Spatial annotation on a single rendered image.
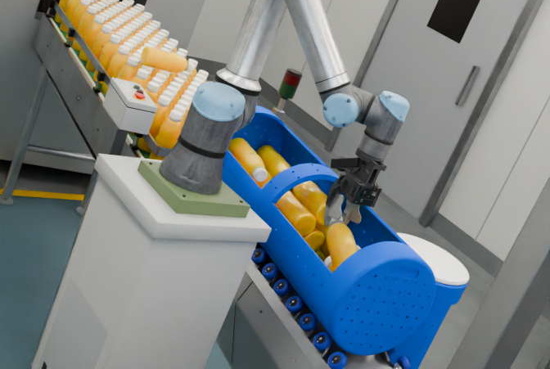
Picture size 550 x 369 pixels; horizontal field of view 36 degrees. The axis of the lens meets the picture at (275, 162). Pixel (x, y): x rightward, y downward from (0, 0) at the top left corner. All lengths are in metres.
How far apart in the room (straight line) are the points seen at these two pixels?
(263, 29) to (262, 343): 0.78
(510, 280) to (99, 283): 1.07
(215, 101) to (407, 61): 4.71
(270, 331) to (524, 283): 1.03
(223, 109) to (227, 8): 5.74
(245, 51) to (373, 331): 0.73
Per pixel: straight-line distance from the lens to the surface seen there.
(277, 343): 2.16
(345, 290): 1.95
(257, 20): 2.03
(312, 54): 1.88
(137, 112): 2.71
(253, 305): 2.27
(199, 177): 1.95
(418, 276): 2.04
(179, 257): 1.93
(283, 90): 3.19
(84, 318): 2.11
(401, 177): 6.45
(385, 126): 2.01
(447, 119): 6.23
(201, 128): 1.93
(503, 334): 1.31
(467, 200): 6.12
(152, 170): 2.00
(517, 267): 1.29
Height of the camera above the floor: 1.91
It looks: 18 degrees down
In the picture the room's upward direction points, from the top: 23 degrees clockwise
